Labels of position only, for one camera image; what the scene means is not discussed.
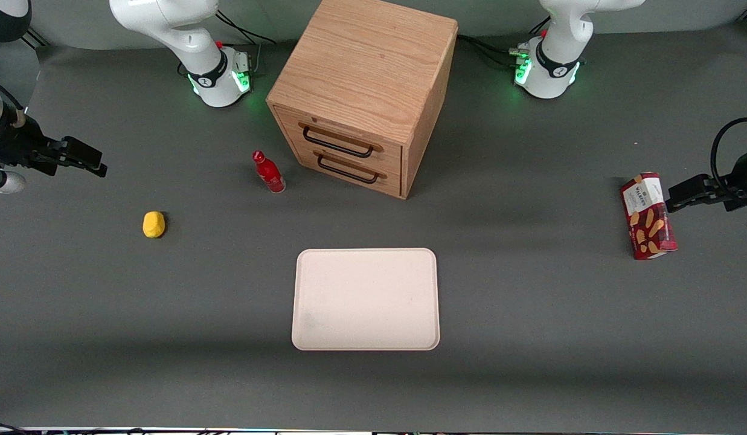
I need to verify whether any beige rectangular tray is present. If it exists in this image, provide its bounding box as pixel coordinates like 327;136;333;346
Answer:
291;248;441;352

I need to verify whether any black drawer handle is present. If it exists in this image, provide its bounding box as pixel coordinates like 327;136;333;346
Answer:
316;153;380;185
302;125;375;160

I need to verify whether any black right arm base cable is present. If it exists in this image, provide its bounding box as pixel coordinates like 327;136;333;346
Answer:
215;8;278;47

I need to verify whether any red coke bottle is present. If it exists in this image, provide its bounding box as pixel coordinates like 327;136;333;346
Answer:
252;150;287;195

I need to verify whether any red wafer biscuit box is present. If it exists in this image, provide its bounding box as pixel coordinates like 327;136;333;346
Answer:
620;172;678;261

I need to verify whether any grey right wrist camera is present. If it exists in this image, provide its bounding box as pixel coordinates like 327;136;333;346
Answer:
0;170;27;195

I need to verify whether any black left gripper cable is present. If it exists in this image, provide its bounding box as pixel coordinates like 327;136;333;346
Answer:
710;117;747;189

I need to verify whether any yellow lemon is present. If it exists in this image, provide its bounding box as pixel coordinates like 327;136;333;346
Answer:
143;211;167;239

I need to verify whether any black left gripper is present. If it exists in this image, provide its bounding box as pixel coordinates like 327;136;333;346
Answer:
666;147;747;214

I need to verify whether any wooden drawer cabinet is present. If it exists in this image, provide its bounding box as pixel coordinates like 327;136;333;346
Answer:
266;0;459;201

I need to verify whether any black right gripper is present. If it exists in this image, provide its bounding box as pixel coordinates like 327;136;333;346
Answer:
2;117;109;178

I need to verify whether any black left arm base cable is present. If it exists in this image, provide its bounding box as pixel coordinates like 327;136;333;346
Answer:
457;17;552;68

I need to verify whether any black arm base cable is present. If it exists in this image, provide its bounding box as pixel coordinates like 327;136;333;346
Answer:
457;17;552;68
215;8;278;47

